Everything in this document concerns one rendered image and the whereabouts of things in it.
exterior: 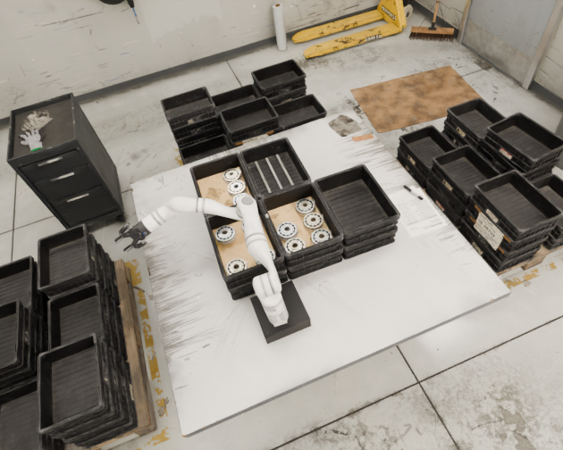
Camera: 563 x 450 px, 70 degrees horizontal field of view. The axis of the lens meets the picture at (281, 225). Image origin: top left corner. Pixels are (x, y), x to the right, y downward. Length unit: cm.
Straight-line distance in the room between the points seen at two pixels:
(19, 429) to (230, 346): 132
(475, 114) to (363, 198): 163
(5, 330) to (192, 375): 126
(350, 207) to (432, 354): 107
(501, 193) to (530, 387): 114
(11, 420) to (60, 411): 47
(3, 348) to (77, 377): 51
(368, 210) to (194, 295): 100
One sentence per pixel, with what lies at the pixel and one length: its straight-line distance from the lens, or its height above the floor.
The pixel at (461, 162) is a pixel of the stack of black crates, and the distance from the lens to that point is 314.
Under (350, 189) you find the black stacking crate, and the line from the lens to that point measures 224.
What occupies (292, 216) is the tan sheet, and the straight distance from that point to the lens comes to 213.
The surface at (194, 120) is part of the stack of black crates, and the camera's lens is 345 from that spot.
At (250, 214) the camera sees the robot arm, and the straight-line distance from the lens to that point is 179.
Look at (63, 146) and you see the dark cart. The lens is 304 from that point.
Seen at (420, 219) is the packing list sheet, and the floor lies 70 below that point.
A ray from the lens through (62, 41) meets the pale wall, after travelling 493.
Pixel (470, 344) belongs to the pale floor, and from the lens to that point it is 279.
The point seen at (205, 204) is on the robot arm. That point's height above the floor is 114.
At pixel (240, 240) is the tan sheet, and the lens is 208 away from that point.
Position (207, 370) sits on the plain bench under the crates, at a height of 70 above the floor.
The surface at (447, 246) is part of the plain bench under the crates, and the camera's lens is 223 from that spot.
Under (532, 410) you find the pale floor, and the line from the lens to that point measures 277.
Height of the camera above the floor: 248
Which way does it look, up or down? 52 degrees down
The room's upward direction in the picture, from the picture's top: 10 degrees counter-clockwise
